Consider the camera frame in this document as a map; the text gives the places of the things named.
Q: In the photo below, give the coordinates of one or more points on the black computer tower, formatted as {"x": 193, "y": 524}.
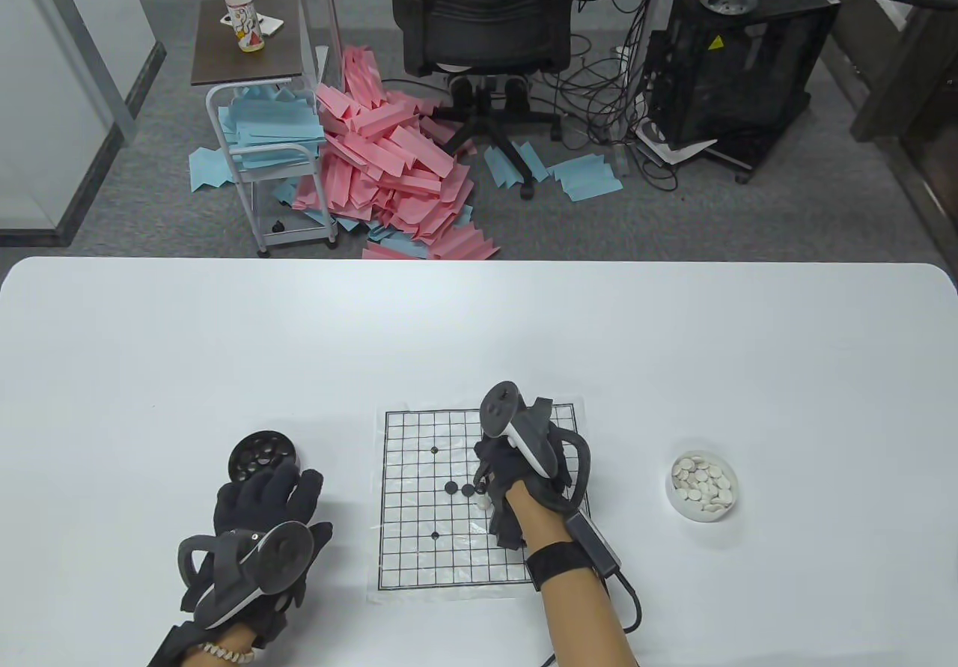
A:
{"x": 741, "y": 75}

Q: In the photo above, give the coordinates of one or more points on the person's right forearm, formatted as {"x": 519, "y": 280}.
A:
{"x": 576, "y": 622}

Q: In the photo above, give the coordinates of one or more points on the person's right hand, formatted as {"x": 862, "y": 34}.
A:
{"x": 509, "y": 472}

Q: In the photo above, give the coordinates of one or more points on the white paper packet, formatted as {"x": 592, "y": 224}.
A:
{"x": 271, "y": 23}

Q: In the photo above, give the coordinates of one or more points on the white round container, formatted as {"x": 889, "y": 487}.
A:
{"x": 676, "y": 510}

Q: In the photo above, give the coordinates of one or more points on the grid board sheet in plastic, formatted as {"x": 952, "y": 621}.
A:
{"x": 419, "y": 547}

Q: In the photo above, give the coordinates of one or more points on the black office chair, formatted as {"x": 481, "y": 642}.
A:
{"x": 486, "y": 8}

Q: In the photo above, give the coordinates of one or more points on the stack of blue paper sheets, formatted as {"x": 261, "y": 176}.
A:
{"x": 269, "y": 128}

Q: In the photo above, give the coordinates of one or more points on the brown side table top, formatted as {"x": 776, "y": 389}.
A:
{"x": 224, "y": 61}

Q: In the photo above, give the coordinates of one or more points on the blue paper sheet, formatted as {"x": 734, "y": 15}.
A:
{"x": 513, "y": 162}
{"x": 206, "y": 169}
{"x": 587, "y": 177}

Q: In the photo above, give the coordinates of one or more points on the black round container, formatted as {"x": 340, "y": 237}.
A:
{"x": 233, "y": 465}

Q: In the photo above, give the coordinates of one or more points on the pile of black Go stones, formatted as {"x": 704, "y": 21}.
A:
{"x": 262, "y": 450}

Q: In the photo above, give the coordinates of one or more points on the pile of white Go stones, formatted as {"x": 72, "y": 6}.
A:
{"x": 702, "y": 481}

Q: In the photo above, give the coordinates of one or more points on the white papers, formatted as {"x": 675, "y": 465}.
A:
{"x": 685, "y": 150}

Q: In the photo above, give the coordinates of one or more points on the grey hand controller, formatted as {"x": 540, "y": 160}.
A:
{"x": 498, "y": 405}
{"x": 284, "y": 547}

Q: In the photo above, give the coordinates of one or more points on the grey right hand controller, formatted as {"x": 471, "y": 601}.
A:
{"x": 498, "y": 405}

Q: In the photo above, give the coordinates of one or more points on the person's left forearm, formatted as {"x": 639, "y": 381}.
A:
{"x": 236, "y": 633}

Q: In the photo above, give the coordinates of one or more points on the grey left hand controller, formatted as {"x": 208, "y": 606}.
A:
{"x": 284, "y": 547}

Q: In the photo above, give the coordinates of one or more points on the pile of pink paper sheets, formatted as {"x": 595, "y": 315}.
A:
{"x": 374, "y": 165}

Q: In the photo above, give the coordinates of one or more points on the person's left hand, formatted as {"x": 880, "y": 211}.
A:
{"x": 254, "y": 495}

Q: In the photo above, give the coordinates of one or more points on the white metal cart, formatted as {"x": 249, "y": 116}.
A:
{"x": 257, "y": 218}

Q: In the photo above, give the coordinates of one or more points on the clear drink bottle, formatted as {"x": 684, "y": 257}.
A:
{"x": 243, "y": 16}

